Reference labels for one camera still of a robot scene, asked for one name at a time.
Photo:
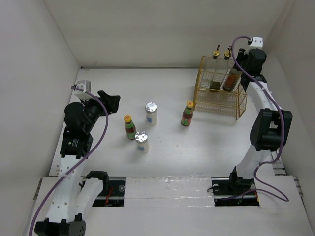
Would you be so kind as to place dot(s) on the aluminium side rail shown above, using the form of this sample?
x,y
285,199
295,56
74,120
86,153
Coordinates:
x,y
278,166

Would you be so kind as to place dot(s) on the clear oil bottle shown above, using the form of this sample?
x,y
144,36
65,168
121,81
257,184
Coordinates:
x,y
209,66

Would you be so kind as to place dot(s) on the dark-filled gold-spout oil bottle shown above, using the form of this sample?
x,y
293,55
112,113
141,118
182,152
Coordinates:
x,y
220,67

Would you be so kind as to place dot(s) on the white foam front board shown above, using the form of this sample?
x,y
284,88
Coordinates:
x,y
170,192

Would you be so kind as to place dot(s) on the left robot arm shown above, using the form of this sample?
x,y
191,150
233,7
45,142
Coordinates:
x,y
64,209

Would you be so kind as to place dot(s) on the gold wire basket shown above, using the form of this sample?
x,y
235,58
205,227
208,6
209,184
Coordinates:
x,y
222,103

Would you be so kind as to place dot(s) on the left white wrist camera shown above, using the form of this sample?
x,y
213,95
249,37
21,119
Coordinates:
x,y
83,86

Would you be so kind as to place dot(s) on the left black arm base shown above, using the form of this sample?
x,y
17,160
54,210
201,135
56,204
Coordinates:
x,y
113,190

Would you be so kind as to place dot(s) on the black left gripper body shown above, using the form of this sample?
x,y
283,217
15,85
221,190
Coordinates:
x,y
94,109

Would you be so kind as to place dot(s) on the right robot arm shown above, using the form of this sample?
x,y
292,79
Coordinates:
x,y
271,127

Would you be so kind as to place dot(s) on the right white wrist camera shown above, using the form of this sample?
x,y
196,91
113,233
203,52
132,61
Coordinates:
x,y
255,42

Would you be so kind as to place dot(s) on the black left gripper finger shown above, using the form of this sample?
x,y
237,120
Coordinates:
x,y
113,103
104,96

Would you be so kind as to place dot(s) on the silver-lid spice jar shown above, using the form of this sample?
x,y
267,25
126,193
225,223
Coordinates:
x,y
151,113
141,138

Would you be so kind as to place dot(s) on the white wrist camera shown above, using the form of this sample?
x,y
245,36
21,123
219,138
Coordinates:
x,y
83,86
255,42

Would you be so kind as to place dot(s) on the front silver-lid spice jar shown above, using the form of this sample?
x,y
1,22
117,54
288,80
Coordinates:
x,y
141,138

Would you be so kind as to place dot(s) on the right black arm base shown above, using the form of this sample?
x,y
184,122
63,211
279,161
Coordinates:
x,y
227,192

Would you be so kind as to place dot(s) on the rear silver-lid spice jar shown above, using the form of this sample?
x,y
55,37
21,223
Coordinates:
x,y
151,113

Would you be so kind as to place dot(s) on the clear bottle black cap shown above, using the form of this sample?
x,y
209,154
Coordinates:
x,y
232,79

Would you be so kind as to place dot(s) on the yellow-cap sauce bottle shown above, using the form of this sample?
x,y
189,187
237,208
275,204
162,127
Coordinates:
x,y
187,114
130,128

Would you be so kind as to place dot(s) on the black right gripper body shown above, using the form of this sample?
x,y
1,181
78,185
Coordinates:
x,y
243,56

